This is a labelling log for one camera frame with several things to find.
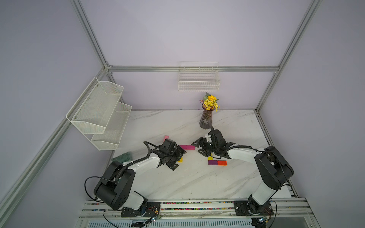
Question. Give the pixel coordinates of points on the yellow flower bouquet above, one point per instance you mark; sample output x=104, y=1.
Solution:
x=209, y=102

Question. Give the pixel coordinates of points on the aluminium front rail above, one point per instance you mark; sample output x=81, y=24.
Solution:
x=204, y=209

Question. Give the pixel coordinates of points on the lower white mesh shelf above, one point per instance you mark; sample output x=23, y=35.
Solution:
x=112, y=135

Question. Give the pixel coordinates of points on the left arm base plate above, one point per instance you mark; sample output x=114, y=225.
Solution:
x=148, y=209

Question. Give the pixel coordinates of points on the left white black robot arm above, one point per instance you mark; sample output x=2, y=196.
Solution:
x=115, y=186

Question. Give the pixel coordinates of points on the dark glass vase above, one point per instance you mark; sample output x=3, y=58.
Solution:
x=206, y=120

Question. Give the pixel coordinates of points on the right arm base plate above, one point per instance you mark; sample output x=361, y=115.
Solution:
x=251, y=208

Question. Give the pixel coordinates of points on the dark purple block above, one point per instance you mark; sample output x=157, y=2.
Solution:
x=212, y=162

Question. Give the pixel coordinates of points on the white wire wall basket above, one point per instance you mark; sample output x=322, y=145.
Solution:
x=198, y=76

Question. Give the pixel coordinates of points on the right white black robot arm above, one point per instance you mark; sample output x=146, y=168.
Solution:
x=273, y=168

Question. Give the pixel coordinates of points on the green dustpan brush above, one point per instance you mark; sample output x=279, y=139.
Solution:
x=126, y=157

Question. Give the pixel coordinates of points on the orange-red block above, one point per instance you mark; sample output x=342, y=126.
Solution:
x=222, y=163

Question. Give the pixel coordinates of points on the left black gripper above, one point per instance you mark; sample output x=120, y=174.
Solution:
x=171, y=165

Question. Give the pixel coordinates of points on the white mesh shelf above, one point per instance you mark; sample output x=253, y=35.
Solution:
x=112, y=135
x=92, y=112

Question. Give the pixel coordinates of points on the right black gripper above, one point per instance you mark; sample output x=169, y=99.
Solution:
x=200, y=140

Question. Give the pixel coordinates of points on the upper white mesh shelf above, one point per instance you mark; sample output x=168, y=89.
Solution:
x=92, y=112

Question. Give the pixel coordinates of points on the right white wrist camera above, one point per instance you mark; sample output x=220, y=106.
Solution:
x=208, y=138

